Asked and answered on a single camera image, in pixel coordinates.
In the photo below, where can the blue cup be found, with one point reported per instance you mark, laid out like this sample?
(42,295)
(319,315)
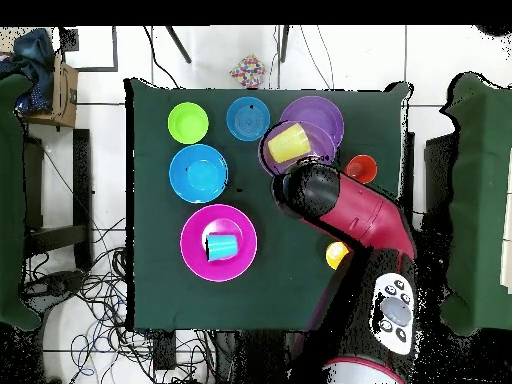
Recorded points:
(222,247)

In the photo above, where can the pale yellow translucent cup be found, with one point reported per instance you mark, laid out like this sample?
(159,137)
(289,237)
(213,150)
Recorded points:
(288,143)

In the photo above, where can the small blue patterned bowl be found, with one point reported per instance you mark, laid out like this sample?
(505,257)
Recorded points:
(248,118)

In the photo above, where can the purple bowl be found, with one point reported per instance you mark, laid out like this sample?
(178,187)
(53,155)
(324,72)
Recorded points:
(320,110)
(322,142)

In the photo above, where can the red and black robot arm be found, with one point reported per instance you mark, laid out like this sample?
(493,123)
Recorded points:
(360,216)

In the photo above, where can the large blue bowl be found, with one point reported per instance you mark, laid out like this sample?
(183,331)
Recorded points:
(198,174)

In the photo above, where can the pink bowl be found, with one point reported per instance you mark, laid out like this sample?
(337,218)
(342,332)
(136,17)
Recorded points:
(194,244)

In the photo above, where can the green bowl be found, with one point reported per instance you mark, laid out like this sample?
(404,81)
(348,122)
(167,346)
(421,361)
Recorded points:
(188,123)

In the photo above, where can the orange cup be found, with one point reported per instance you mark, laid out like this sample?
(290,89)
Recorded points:
(364,166)

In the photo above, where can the dark green table cloth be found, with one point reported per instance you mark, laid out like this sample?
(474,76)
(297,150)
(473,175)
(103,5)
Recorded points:
(160,296)

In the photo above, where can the colourful patterned box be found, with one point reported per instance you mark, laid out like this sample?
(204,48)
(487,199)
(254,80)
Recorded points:
(248,72)

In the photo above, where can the black tripod leg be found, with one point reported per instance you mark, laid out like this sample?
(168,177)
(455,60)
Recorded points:
(178,44)
(284,44)

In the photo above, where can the cardboard box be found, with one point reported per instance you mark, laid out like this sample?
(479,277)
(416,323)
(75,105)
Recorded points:
(66,96)

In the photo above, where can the green cloth side table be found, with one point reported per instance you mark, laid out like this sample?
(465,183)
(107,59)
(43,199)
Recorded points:
(12,200)
(480,200)

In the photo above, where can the blue cloth bundle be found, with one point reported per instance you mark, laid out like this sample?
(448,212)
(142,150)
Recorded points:
(32,52)

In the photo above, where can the black stool frame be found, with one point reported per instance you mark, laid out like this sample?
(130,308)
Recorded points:
(82,180)

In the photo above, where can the black pedestal leg with caster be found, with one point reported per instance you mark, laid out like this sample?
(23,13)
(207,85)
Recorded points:
(56,284)

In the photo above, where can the black floor frame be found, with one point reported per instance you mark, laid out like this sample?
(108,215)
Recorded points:
(114,48)

